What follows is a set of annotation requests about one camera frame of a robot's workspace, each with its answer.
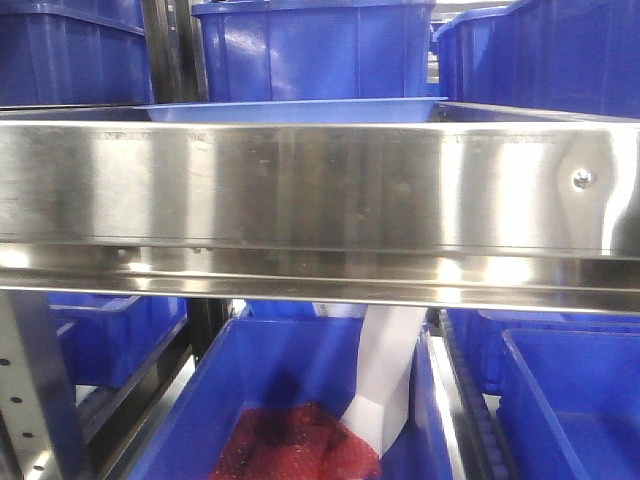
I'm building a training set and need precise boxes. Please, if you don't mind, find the red mesh bag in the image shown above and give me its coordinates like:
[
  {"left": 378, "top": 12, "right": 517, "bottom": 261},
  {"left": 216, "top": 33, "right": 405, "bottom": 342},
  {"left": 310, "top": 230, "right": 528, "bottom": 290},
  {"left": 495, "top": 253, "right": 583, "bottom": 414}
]
[{"left": 210, "top": 402, "right": 381, "bottom": 479}]

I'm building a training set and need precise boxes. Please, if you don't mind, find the blue plastic tray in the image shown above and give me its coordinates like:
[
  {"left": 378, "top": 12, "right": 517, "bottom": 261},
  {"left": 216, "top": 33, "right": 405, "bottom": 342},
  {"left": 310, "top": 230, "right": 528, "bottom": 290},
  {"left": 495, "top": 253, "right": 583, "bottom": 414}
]
[{"left": 138, "top": 97, "right": 442, "bottom": 124}]

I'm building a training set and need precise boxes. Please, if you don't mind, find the perforated steel shelf post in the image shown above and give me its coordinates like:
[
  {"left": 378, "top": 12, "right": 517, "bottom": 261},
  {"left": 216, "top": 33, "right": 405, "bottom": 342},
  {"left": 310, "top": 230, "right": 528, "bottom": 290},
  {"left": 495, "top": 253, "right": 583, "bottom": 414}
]
[{"left": 1, "top": 291, "right": 93, "bottom": 479}]

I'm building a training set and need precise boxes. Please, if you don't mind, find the blue bin upper centre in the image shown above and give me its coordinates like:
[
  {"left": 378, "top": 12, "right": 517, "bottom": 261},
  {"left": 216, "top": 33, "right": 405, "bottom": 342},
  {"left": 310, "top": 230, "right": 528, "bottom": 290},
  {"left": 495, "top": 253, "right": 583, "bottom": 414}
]
[{"left": 192, "top": 1, "right": 435, "bottom": 102}]

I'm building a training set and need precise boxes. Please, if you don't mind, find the stainless steel shelf rail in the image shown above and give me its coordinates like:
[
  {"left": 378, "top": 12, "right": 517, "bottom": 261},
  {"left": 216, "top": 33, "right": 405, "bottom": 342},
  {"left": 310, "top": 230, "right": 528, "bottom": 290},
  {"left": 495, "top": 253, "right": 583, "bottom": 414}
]
[{"left": 1, "top": 102, "right": 639, "bottom": 313}]

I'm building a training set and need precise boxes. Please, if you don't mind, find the blue bin with red mesh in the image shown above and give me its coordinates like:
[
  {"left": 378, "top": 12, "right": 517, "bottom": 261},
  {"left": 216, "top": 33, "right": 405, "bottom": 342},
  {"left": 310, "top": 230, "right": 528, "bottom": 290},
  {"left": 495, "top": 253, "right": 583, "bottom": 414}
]
[{"left": 128, "top": 317, "right": 453, "bottom": 479}]

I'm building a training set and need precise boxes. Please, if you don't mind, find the blue bin upper right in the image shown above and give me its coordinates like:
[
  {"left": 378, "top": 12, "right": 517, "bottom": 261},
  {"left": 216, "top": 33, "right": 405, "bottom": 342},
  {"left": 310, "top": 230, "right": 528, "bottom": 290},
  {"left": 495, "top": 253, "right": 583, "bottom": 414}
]
[{"left": 434, "top": 1, "right": 639, "bottom": 118}]

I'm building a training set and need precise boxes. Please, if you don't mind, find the blue bin lower left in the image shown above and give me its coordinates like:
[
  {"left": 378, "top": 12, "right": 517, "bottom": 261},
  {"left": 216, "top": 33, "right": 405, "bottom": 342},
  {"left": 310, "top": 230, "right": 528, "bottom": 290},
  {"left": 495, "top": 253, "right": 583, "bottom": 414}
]
[{"left": 48, "top": 292, "right": 187, "bottom": 388}]

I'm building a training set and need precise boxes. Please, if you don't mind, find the blue bin upper left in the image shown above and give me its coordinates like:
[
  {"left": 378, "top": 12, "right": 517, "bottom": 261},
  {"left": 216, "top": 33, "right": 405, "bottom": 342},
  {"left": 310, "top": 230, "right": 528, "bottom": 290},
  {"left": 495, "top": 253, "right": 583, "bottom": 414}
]
[{"left": 1, "top": 1, "right": 152, "bottom": 106}]

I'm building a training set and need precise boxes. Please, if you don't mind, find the blue bin lower right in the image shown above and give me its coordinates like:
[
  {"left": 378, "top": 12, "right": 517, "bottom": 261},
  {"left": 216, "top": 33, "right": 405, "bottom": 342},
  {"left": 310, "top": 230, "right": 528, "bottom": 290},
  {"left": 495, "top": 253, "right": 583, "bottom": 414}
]
[{"left": 498, "top": 329, "right": 639, "bottom": 479}]

